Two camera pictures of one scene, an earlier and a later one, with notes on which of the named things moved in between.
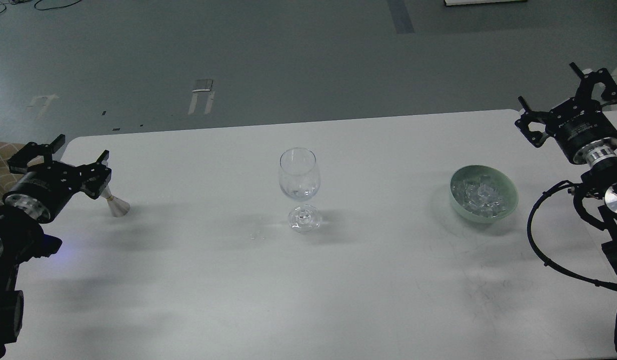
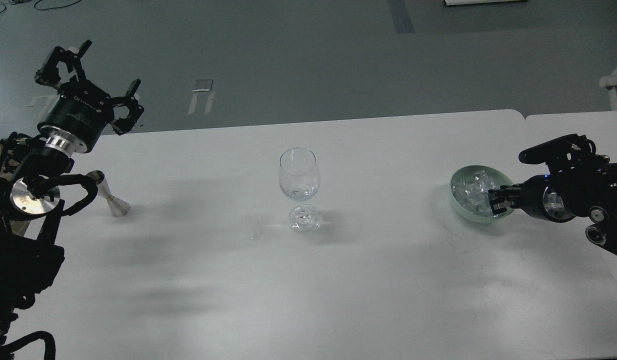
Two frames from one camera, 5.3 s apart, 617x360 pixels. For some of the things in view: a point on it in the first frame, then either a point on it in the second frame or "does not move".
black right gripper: (580, 128) to (543, 196)
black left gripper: (38, 191) to (81, 109)
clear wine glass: (299, 178) does not move
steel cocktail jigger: (118, 207) does not move
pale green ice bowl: (483, 194) does not move
